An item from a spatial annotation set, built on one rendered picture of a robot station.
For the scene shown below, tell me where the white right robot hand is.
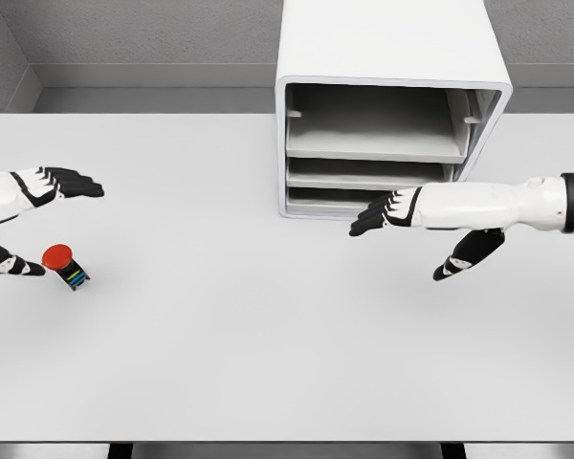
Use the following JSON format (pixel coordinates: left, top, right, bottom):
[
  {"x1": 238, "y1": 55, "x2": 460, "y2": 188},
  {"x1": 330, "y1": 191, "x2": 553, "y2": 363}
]
[{"x1": 348, "y1": 180, "x2": 521, "y2": 282}]

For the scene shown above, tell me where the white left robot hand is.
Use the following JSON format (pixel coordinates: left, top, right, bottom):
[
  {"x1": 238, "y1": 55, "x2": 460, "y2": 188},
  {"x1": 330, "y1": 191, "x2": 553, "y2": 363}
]
[{"x1": 0, "y1": 165, "x2": 106, "y2": 278}]

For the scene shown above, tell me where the white multi-storey storage cabinet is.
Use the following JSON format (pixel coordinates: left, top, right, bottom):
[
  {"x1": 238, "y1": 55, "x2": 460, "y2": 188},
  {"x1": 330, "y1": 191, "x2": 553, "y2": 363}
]
[{"x1": 274, "y1": 0, "x2": 515, "y2": 222}]

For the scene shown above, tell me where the grey cabinet drawer tray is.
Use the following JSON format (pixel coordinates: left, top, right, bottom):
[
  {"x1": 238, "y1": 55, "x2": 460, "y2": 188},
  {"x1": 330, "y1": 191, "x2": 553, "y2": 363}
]
[
  {"x1": 286, "y1": 156, "x2": 456, "y2": 190},
  {"x1": 286, "y1": 186, "x2": 394, "y2": 215}
]

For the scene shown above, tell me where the red button load switch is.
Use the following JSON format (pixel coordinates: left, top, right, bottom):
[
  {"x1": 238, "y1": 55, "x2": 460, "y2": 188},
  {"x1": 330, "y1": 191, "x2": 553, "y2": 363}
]
[{"x1": 41, "y1": 243, "x2": 92, "y2": 292}]

